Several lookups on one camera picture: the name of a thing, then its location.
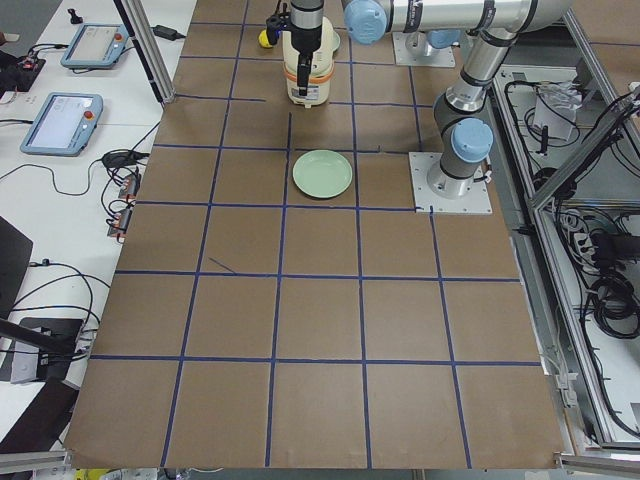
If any white rice cooker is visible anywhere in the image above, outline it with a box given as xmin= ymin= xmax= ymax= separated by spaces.
xmin=281 ymin=16 xmax=335 ymax=108

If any green plate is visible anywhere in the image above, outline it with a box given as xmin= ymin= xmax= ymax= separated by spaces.
xmin=332 ymin=30 xmax=341 ymax=53
xmin=293 ymin=150 xmax=353 ymax=199

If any green plate right side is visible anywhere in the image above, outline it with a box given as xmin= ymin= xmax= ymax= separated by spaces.
xmin=332 ymin=30 xmax=341 ymax=53

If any blue teach pendant near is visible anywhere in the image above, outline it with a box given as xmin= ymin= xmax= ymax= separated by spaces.
xmin=20 ymin=92 xmax=104 ymax=157

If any yellow toy lemon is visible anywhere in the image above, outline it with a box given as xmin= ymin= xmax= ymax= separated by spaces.
xmin=258 ymin=29 xmax=278 ymax=49

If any green plate left side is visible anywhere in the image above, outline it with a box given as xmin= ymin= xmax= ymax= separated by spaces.
xmin=293 ymin=150 xmax=353 ymax=199

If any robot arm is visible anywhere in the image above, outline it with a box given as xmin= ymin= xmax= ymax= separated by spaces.
xmin=342 ymin=0 xmax=572 ymax=200
xmin=266 ymin=0 xmax=324 ymax=97

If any aluminium frame post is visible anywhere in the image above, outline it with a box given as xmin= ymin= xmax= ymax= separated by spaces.
xmin=113 ymin=0 xmax=175 ymax=105

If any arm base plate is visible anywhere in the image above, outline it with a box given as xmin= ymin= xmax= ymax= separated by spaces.
xmin=393 ymin=29 xmax=460 ymax=68
xmin=409 ymin=152 xmax=493 ymax=215

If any black power adapter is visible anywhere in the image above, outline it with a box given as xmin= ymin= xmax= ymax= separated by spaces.
xmin=152 ymin=25 xmax=185 ymax=41

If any blue teach pendant far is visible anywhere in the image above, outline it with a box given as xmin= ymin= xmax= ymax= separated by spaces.
xmin=60 ymin=23 xmax=129 ymax=69

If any blue teach pendant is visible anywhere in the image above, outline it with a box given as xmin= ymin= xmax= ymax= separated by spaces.
xmin=60 ymin=23 xmax=129 ymax=69
xmin=20 ymin=92 xmax=104 ymax=157

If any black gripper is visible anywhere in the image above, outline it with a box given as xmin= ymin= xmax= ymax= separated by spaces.
xmin=266 ymin=14 xmax=323 ymax=97

